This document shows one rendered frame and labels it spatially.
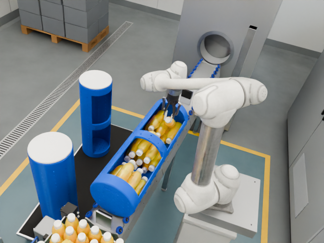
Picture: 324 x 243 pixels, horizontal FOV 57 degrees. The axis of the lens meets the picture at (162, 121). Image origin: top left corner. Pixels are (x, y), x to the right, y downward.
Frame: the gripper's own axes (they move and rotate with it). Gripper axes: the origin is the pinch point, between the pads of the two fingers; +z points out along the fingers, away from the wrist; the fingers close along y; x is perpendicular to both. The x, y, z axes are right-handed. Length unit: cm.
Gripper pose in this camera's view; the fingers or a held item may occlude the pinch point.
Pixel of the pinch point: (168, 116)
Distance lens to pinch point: 198.1
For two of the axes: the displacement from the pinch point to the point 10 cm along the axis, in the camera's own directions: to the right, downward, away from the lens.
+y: -9.0, -3.7, 2.1
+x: -4.0, 5.7, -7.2
